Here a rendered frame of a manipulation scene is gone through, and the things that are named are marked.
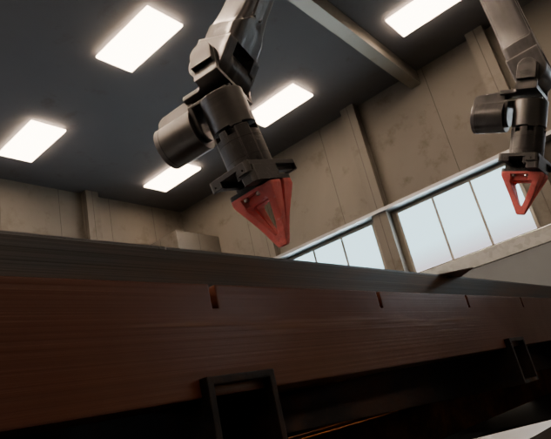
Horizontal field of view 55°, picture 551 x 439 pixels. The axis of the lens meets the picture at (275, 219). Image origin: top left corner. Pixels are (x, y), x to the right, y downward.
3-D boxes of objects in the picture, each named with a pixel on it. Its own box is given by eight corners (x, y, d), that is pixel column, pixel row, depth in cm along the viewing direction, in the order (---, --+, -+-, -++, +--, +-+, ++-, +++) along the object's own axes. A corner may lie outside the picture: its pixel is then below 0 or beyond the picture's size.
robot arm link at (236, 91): (225, 72, 64) (246, 84, 69) (180, 101, 66) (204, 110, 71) (247, 124, 62) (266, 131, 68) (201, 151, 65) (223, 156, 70)
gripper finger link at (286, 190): (239, 262, 62) (210, 190, 63) (275, 253, 68) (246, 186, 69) (282, 240, 58) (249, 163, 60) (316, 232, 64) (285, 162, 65)
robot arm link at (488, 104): (538, 54, 92) (550, 72, 98) (471, 64, 99) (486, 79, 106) (532, 122, 91) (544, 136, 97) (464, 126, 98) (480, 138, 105)
